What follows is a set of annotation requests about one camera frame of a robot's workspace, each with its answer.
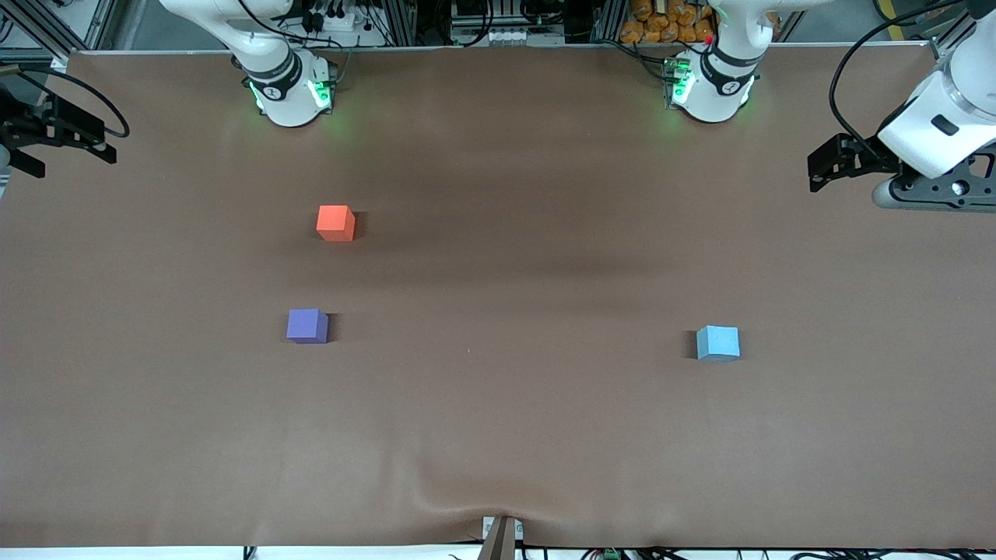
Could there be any white power strip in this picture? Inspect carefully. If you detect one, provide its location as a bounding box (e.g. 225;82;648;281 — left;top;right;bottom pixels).
306;6;361;33

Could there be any black left camera mount plate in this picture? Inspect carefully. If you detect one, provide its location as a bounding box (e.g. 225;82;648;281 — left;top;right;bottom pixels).
887;154;996;208

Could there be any brown camera mount post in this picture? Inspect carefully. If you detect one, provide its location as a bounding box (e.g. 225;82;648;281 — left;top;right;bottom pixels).
479;515;524;560

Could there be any brown table mat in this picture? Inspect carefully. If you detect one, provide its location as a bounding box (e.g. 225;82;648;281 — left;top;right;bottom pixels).
0;45;996;549

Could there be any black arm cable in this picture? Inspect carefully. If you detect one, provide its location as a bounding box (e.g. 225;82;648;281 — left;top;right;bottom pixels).
12;68;131;142
829;0;973;168

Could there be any orange snack bags pile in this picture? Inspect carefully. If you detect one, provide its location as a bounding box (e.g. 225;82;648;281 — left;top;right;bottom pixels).
620;0;718;44

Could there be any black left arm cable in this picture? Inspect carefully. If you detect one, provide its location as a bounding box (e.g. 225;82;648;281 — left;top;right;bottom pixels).
829;0;973;168

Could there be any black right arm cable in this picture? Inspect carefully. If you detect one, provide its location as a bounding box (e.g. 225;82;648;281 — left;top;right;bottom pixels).
12;68;131;142

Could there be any white terminal block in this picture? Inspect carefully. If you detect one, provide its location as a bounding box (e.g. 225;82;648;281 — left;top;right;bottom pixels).
465;27;538;47

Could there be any light blue foam block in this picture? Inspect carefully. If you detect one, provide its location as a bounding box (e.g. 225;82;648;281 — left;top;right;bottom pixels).
696;325;741;362

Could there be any aluminium frame profile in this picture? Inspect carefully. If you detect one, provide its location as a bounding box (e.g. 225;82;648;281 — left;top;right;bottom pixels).
0;0;72;65
930;8;983;61

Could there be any orange foam block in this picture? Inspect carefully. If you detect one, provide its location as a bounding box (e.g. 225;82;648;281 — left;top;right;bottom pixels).
316;205;356;242

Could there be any purple foam block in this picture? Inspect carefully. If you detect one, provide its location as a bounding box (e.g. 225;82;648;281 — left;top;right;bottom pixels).
286;308;329;344

